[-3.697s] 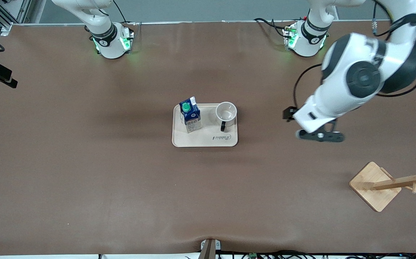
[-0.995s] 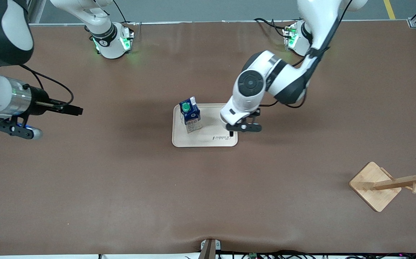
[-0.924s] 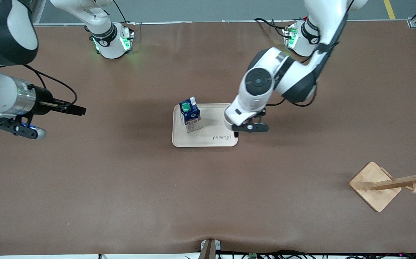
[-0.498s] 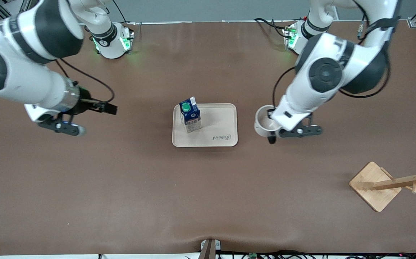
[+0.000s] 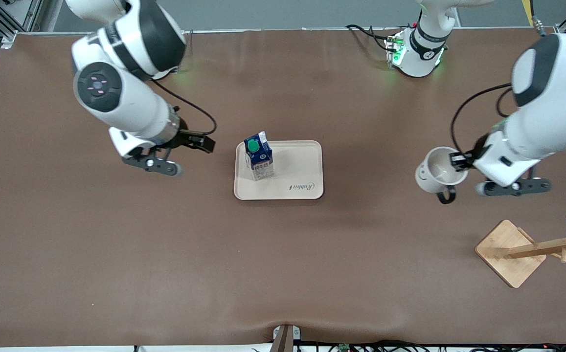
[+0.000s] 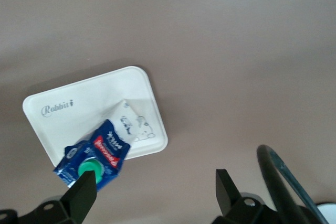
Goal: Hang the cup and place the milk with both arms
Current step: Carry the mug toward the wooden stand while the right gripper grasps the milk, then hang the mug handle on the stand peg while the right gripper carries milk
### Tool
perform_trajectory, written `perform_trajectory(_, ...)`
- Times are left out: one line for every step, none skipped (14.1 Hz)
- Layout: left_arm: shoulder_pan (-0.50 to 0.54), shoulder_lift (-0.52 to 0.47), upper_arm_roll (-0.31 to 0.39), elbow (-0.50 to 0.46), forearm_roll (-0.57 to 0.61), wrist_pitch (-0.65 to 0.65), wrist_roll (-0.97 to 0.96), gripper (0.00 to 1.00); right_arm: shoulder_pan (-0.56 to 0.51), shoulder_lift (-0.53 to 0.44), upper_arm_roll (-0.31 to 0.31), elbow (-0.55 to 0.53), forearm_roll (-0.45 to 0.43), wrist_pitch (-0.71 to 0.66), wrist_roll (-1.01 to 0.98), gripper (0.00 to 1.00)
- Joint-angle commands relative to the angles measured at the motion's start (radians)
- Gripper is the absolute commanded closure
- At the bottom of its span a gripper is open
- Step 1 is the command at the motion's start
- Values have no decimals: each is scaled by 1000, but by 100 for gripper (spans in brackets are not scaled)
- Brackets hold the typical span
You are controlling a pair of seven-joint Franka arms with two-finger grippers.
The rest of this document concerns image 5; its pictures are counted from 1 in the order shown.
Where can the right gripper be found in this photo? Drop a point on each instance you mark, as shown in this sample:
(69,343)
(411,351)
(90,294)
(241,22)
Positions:
(185,138)

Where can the blue milk carton green cap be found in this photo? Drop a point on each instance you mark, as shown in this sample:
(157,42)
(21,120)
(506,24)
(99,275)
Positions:
(259,159)

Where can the table cover sheet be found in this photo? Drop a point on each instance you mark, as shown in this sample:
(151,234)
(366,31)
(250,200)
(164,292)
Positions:
(165,244)

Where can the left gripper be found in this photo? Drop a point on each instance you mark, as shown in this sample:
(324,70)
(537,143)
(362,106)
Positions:
(479,146)

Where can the beige plastic tray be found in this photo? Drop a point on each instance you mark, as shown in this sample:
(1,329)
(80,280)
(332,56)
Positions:
(292,171)

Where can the wooden cup rack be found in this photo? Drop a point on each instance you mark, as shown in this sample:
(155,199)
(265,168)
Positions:
(508,252)

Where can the small green circuit board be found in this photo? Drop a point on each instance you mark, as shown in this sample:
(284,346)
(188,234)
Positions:
(344,347)

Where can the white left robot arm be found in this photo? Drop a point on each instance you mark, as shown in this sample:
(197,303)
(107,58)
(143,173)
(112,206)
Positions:
(556,122)

